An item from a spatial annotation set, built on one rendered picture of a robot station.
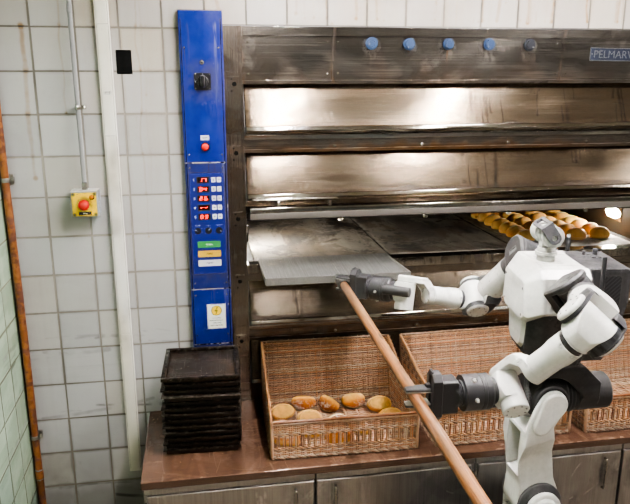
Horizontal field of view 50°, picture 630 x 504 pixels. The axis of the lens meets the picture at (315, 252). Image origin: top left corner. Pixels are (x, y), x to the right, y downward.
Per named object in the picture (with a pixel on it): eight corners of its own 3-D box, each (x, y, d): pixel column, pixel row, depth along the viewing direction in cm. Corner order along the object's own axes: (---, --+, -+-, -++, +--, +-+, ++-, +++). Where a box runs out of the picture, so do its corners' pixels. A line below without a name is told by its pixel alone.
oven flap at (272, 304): (250, 325, 282) (248, 277, 283) (643, 301, 311) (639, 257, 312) (251, 325, 278) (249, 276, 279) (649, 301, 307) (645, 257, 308)
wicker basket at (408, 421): (259, 400, 290) (258, 339, 283) (388, 391, 299) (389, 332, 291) (269, 462, 244) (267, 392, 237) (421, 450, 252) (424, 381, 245)
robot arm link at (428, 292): (395, 273, 238) (429, 278, 242) (391, 299, 238) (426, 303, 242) (403, 274, 232) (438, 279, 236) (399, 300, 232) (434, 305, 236)
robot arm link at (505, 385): (489, 405, 157) (535, 401, 159) (475, 365, 164) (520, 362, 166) (476, 428, 166) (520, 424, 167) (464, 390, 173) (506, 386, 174)
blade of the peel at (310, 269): (410, 278, 257) (411, 271, 256) (265, 286, 249) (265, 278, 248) (386, 253, 291) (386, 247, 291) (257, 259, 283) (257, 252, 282)
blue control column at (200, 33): (199, 354, 483) (184, 36, 428) (222, 352, 485) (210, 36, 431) (202, 527, 299) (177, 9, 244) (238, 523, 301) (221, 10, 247)
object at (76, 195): (74, 214, 259) (72, 188, 256) (102, 213, 261) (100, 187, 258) (71, 218, 252) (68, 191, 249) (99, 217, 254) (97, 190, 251)
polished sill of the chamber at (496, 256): (246, 270, 282) (246, 260, 281) (640, 251, 311) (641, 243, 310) (247, 274, 276) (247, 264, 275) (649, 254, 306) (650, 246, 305)
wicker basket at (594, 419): (525, 380, 309) (530, 323, 302) (638, 371, 318) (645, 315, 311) (583, 434, 263) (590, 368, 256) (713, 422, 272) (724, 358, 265)
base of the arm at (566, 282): (571, 338, 186) (603, 313, 187) (590, 340, 174) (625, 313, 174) (537, 294, 187) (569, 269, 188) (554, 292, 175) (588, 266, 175)
